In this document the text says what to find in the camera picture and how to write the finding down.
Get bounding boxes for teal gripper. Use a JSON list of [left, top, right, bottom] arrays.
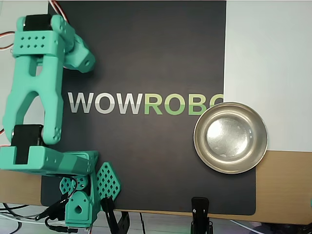
[[63, 45, 96, 74]]

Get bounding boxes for black mat with WOWROBO print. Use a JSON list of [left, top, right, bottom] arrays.
[[40, 0, 257, 216]]

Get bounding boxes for red white black servo cable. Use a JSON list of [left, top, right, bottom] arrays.
[[0, 31, 18, 52], [48, 0, 71, 25]]

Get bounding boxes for black floor cable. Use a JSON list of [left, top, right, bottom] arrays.
[[0, 202, 43, 234]]

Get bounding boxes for black hanging cable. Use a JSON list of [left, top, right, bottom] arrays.
[[139, 212, 147, 234]]

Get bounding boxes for black table clamp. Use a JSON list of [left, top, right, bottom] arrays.
[[100, 196, 131, 234], [35, 197, 70, 221]]

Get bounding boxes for teal robot base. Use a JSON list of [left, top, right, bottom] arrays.
[[58, 170, 122, 230]]

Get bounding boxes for black base power cable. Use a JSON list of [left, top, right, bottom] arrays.
[[45, 218, 71, 233]]

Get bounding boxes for metal bowl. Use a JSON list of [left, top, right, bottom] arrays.
[[193, 101, 268, 175]]

